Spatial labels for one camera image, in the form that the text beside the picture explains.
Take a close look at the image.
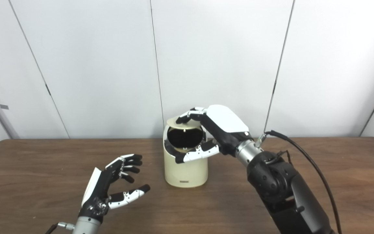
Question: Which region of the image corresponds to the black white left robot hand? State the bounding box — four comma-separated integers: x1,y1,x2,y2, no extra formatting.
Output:
78,154,151,225

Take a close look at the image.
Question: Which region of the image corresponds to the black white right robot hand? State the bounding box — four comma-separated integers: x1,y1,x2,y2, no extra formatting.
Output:
175,105,254,164

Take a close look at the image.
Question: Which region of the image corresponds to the round cream bin lid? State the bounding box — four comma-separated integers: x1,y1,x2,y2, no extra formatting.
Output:
167,118,204,130

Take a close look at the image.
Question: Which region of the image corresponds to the black bin liner bag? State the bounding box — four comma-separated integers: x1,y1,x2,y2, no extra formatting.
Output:
165,128,206,153

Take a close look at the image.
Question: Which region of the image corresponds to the cream-colored desktop bin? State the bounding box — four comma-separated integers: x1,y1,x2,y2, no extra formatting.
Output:
163,117,209,188

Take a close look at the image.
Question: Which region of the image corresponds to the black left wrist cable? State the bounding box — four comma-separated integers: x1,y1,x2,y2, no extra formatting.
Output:
44,222,75,234

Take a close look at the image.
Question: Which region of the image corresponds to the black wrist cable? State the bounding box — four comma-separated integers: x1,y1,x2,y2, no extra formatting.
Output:
255,130,343,234
44,222,75,234

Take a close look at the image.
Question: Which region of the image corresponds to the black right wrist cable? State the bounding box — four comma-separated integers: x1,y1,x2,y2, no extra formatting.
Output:
255,130,343,234

